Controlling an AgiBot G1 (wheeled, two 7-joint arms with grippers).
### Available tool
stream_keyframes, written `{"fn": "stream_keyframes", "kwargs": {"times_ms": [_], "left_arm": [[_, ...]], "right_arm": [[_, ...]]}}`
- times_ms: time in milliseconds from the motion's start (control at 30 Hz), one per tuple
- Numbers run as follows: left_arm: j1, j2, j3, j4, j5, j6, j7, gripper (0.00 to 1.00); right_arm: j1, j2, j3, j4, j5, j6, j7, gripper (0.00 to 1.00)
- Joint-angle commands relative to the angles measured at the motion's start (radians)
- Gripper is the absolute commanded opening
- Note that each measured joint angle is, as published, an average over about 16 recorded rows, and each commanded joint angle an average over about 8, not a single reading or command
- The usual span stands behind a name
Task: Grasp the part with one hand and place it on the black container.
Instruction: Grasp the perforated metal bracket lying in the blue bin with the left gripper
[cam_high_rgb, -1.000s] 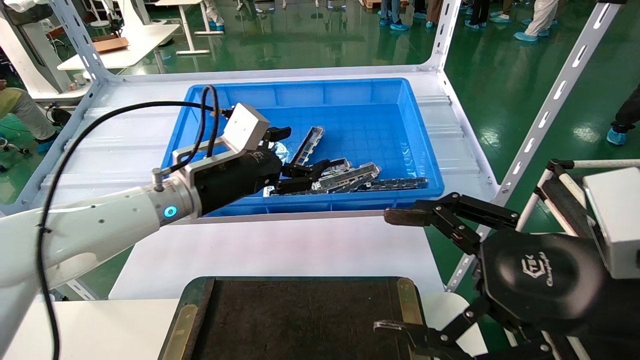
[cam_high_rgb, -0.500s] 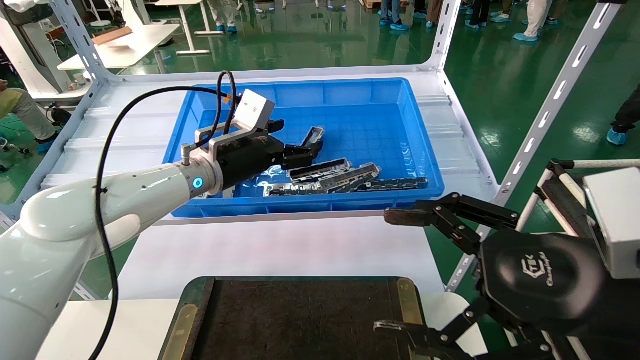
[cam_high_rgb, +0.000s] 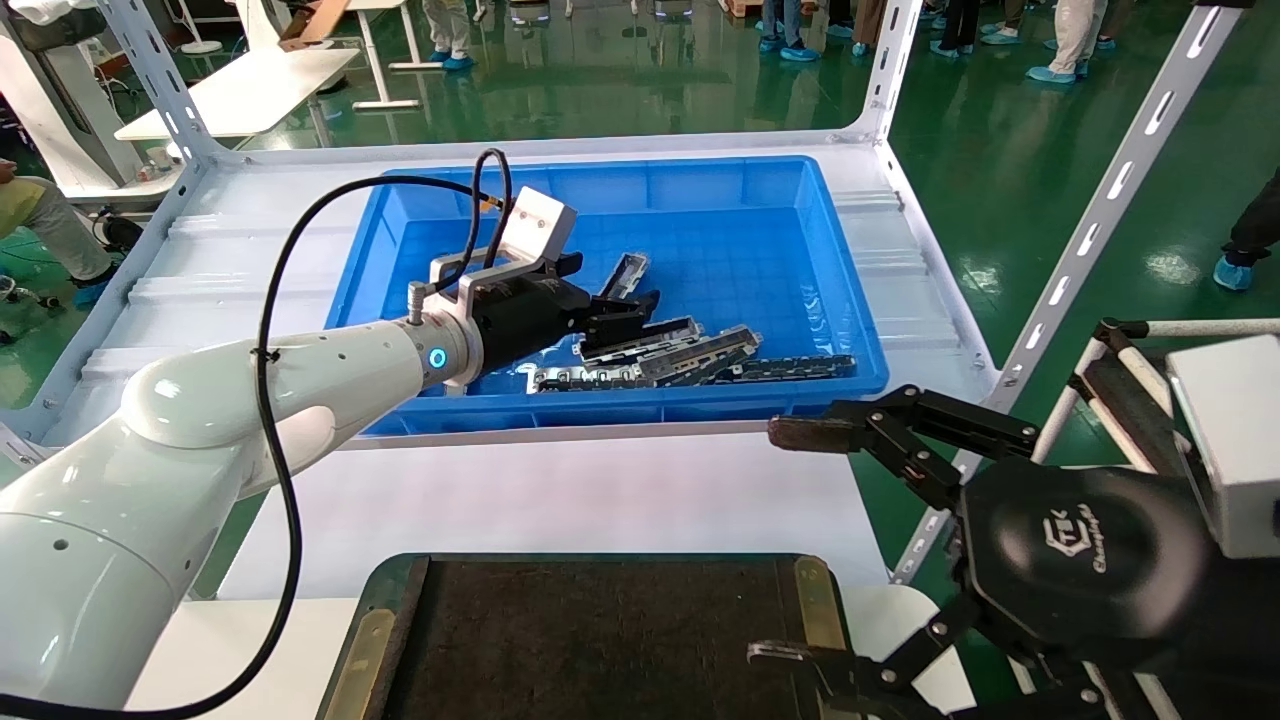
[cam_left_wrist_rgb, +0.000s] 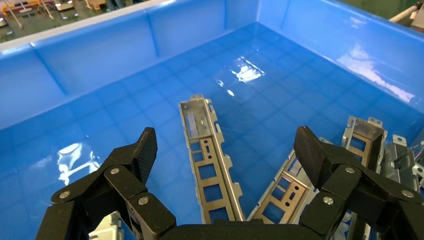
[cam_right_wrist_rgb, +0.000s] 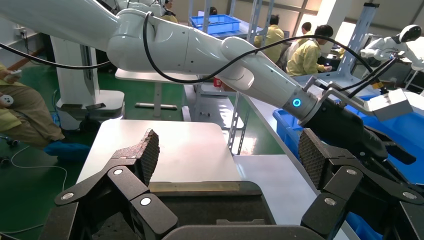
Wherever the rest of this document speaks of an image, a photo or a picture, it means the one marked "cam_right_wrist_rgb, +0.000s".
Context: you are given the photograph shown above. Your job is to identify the worker in yellow coat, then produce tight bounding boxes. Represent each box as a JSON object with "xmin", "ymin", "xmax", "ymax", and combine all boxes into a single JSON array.
[
  {"xmin": 299, "ymin": 21, "xmax": 314, "ymax": 46},
  {"xmin": 254, "ymin": 14, "xmax": 286, "ymax": 64},
  {"xmin": 161, "ymin": 0, "xmax": 180, "ymax": 24},
  {"xmin": 286, "ymin": 24, "xmax": 334, "ymax": 77}
]

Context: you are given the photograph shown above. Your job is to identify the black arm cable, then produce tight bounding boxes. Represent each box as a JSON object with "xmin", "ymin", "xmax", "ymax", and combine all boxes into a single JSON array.
[{"xmin": 142, "ymin": 10, "xmax": 388, "ymax": 97}]

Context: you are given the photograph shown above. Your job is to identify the white humanoid robot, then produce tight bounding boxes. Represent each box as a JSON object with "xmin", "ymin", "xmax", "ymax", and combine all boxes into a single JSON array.
[{"xmin": 360, "ymin": 24, "xmax": 424, "ymax": 70}]

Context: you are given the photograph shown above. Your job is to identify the seated person in khaki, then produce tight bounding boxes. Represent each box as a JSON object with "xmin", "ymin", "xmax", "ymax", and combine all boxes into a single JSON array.
[{"xmin": 0, "ymin": 64, "xmax": 90, "ymax": 163}]

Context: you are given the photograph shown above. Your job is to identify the white floor cable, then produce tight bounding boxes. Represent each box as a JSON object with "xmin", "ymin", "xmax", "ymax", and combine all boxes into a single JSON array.
[{"xmin": 0, "ymin": 145, "xmax": 68, "ymax": 234}]

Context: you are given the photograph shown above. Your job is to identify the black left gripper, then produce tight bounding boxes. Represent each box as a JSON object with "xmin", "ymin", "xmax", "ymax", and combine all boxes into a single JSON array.
[{"xmin": 303, "ymin": 99, "xmax": 417, "ymax": 166}]

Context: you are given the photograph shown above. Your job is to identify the black hanging cable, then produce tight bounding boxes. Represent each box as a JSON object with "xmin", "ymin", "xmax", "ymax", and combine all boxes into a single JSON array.
[{"xmin": 0, "ymin": 42, "xmax": 112, "ymax": 70}]

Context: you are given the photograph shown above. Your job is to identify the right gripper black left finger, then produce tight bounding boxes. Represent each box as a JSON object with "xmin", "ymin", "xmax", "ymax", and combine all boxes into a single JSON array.
[{"xmin": 54, "ymin": 128, "xmax": 179, "ymax": 239}]

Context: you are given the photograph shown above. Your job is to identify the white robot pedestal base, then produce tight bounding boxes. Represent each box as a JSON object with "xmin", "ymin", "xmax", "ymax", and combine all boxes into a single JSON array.
[{"xmin": 51, "ymin": 36, "xmax": 126, "ymax": 131}]

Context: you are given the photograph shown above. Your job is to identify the grey background shelf rack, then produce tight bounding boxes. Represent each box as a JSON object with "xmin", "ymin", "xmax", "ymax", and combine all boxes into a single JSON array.
[{"xmin": 187, "ymin": 0, "xmax": 276, "ymax": 44}]

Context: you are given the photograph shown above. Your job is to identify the grey slotted rack post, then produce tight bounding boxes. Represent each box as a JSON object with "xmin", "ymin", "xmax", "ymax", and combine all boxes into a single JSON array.
[{"xmin": 337, "ymin": 2, "xmax": 380, "ymax": 77}]

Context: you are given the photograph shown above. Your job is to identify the white slotted metal shelf rack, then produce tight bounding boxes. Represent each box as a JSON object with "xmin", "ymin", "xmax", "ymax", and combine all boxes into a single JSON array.
[{"xmin": 228, "ymin": 76, "xmax": 319, "ymax": 195}]

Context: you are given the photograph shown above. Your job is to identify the blue background tray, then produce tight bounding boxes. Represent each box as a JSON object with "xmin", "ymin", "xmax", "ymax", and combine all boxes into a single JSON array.
[{"xmin": 189, "ymin": 14, "xmax": 242, "ymax": 34}]

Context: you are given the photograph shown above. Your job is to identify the blue plastic tray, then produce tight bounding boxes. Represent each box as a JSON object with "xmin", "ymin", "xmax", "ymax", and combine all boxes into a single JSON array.
[{"xmin": 273, "ymin": 92, "xmax": 424, "ymax": 240}]

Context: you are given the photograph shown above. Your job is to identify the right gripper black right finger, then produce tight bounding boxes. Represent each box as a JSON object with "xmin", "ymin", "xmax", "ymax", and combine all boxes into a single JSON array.
[{"xmin": 298, "ymin": 128, "xmax": 424, "ymax": 238}]

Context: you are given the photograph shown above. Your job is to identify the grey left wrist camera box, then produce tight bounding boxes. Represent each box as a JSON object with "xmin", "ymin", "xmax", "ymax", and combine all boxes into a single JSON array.
[{"xmin": 365, "ymin": 87, "xmax": 415, "ymax": 122}]

